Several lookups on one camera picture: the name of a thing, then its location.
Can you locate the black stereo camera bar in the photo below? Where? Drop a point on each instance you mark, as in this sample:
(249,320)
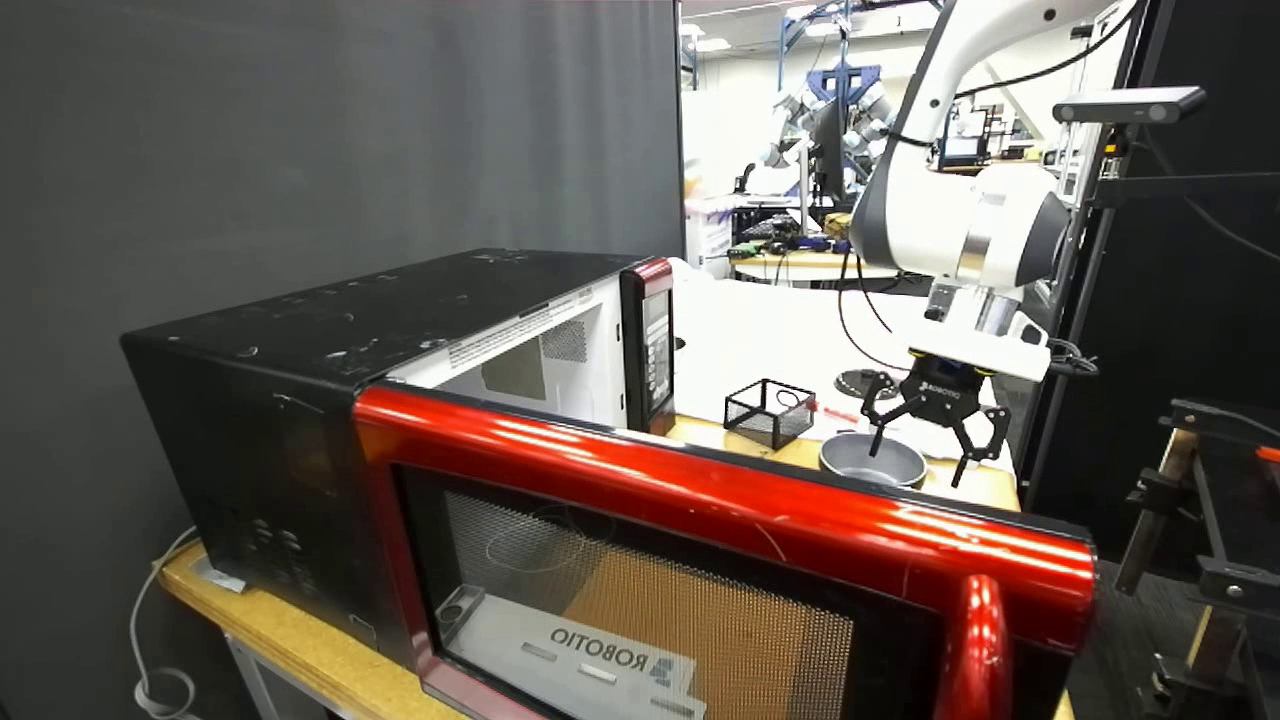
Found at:
(1135,106)

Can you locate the black mesh box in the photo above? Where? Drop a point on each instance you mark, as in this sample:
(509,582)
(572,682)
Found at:
(745,406)

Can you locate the cluttered lab workbench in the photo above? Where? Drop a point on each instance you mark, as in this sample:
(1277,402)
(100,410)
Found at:
(762,226)

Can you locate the black metal clamp stand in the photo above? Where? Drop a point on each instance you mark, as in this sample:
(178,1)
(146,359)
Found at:
(1204,586)

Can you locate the white Robotiq cardboard box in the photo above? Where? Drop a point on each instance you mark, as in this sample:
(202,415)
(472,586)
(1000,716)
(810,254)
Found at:
(572,665)

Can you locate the white table cloth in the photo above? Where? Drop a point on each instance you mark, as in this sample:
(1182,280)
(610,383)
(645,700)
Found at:
(762,333)

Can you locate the red framed microwave door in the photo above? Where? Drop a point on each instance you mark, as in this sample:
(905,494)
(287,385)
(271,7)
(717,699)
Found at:
(664,487)

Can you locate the black side panel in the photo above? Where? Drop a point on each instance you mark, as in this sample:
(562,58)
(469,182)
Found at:
(1172,305)

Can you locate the dark backdrop curtain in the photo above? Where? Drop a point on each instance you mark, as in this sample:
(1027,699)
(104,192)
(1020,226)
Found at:
(264,132)

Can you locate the round steel bowl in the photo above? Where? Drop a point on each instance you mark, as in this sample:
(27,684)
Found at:
(852,385)

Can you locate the black microwave body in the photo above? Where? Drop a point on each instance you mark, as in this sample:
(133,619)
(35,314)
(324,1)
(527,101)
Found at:
(332,320)

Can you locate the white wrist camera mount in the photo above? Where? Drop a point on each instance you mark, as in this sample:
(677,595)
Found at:
(995,345)

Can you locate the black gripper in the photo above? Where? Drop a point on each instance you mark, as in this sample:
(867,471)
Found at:
(946,376)

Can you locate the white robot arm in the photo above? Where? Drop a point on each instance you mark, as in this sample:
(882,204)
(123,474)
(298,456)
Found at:
(963,215)

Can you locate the red and white marker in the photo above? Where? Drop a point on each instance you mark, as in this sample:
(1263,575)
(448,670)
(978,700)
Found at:
(840,419)

